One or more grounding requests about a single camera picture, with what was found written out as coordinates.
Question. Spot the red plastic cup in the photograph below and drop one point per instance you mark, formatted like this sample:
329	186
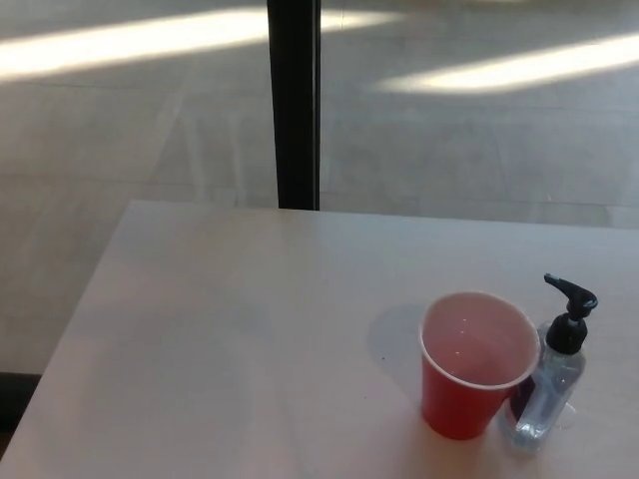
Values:
454	399

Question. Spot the black window frame post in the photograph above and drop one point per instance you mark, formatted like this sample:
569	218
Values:
294	100

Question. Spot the clear soap pump bottle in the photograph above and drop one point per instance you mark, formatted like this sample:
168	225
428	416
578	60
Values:
541	389

